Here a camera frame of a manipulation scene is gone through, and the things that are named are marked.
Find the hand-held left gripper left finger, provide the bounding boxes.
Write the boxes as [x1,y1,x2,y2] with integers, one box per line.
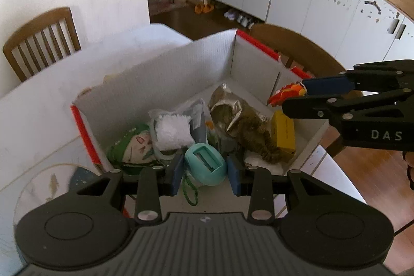
[75,155,185,225]

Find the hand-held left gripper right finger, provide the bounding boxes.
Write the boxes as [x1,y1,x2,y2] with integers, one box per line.
[226,155,368,225]

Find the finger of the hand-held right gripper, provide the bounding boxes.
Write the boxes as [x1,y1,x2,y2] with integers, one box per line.
[302,60,414,96]
[281,86,414,123]

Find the orange red toy figure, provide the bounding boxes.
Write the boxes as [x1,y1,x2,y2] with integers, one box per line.
[268,83,307,107]

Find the teal egg-shaped toy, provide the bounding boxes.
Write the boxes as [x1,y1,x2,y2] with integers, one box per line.
[184,143,227,187]

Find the white soft pouch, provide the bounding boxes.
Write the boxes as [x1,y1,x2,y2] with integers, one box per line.
[244,151,284,176]

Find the small yellow box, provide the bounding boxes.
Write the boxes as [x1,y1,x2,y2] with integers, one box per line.
[270,110,297,155]

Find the clear bag white granules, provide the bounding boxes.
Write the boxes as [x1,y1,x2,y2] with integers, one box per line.
[148,98,208,158]

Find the brown fuzzy toy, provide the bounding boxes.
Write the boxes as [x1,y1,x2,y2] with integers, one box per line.
[226,121,292,165]

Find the green plush doll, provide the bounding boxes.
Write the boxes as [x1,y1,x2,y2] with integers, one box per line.
[106,123,162,175]

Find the golden foil bag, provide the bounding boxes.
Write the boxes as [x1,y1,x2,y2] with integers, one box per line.
[209,84,270,134]

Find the red cardboard box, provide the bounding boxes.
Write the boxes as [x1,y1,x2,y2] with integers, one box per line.
[70,28,328,218]

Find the wooden round-back chair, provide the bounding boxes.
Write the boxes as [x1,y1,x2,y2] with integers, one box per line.
[249,23,347,79]

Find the dark blue placemat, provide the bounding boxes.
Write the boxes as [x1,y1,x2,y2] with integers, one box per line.
[69,166,104,191]

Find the beige translucent piece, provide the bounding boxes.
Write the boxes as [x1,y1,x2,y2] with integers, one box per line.
[103,71,125,84]

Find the pink floor rug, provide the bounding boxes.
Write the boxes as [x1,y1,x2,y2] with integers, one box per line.
[149,0,189,17]

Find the wooden slatted chair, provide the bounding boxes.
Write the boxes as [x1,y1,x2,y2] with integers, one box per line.
[3,7,81,83]

